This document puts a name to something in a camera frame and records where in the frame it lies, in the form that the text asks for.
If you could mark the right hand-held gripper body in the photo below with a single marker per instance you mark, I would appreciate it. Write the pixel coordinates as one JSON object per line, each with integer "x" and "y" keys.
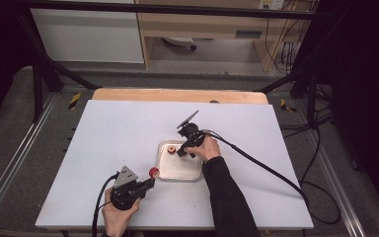
{"x": 190, "y": 131}

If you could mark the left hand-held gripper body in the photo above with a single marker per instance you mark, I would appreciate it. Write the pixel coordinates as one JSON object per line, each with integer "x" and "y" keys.
{"x": 125, "y": 179}

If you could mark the red fruit slice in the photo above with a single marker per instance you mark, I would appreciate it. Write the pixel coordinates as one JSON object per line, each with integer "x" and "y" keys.
{"x": 153, "y": 172}
{"x": 171, "y": 149}

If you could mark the white square tray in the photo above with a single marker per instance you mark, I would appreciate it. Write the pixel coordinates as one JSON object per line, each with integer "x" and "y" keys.
{"x": 177, "y": 168}

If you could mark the person's right hand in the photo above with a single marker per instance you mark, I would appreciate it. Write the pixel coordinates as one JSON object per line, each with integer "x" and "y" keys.
{"x": 209, "y": 149}

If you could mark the person's left hand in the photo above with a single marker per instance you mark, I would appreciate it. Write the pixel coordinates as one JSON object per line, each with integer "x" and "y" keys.
{"x": 118, "y": 220}

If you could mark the wooden table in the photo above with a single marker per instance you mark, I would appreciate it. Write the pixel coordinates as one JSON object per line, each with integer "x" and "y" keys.
{"x": 177, "y": 96}

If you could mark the chair base with wheel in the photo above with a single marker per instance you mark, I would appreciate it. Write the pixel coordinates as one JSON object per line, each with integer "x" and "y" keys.
{"x": 179, "y": 41}

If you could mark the light wooden desk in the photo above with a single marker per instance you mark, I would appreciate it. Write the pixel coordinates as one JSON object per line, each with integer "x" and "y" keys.
{"x": 204, "y": 24}

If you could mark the white cabinet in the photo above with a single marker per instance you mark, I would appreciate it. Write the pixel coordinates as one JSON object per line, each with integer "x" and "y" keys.
{"x": 89, "y": 36}

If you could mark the aluminium rail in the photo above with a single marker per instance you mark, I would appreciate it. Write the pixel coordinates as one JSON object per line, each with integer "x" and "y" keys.
{"x": 19, "y": 148}
{"x": 339, "y": 184}

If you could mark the black metal frame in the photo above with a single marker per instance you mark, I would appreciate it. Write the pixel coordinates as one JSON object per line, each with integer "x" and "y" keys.
{"x": 177, "y": 9}

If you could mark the white wall socket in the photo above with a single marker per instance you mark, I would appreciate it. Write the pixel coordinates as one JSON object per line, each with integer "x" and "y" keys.
{"x": 271, "y": 4}

